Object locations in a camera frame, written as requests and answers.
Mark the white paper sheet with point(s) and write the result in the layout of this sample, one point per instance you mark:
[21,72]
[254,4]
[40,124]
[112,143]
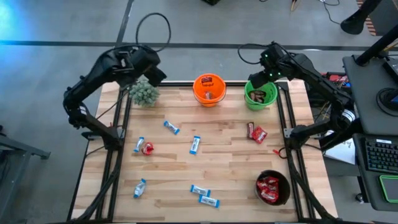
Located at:
[342,152]

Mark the potted artificial green plant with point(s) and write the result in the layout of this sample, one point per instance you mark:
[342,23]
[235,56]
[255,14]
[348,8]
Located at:
[144,93]

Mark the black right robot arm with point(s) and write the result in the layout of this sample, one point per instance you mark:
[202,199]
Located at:
[317,81]

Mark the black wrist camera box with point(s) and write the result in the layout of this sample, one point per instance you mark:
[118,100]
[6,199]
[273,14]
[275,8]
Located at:
[258,80]
[155,77]

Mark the grey metal stand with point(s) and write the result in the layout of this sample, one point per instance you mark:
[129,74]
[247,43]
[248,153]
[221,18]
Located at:
[31,150]

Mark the black desk leg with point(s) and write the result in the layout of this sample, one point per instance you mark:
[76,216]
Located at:
[345,137]

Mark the red electronics box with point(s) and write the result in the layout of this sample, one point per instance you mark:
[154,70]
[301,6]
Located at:
[337,77]

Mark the small red tag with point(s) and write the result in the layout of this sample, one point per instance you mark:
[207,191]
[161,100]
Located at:
[275,152]

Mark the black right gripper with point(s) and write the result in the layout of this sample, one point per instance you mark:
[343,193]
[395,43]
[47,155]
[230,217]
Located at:
[273,62]

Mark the black headphones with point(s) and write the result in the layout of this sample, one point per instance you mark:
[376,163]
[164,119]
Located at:
[387,99]

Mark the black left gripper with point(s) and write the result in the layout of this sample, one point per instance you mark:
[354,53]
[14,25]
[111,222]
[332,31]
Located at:
[144,62]

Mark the black pad green edge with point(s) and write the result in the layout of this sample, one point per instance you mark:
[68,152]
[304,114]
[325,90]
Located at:
[390,188]

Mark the black electronics box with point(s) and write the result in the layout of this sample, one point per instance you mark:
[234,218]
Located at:
[345,93]

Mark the dark round bowl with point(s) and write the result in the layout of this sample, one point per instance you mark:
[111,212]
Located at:
[284,189]

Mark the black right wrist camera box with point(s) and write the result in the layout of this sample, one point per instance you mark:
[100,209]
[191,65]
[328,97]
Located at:
[258,80]

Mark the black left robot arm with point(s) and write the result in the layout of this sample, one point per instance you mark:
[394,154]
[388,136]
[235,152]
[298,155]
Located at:
[90,81]

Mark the person's leg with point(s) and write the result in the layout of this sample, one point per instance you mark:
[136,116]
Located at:
[354,23]

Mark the dark grey desk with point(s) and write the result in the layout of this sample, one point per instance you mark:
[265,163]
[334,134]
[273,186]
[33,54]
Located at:
[360,186]

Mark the backlit black keyboard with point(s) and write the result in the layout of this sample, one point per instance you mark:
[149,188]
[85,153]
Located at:
[381,155]

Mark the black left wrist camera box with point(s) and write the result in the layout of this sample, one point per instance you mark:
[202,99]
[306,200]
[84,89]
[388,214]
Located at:
[155,77]

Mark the green plastic bucket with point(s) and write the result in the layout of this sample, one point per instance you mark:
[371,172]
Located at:
[270,93]

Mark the white blue hershey's bar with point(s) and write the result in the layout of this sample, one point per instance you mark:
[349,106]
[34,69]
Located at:
[206,94]
[209,201]
[195,145]
[200,190]
[139,188]
[139,144]
[171,127]
[211,96]

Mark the orange plastic bucket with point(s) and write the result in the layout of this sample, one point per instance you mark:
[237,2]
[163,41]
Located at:
[199,90]

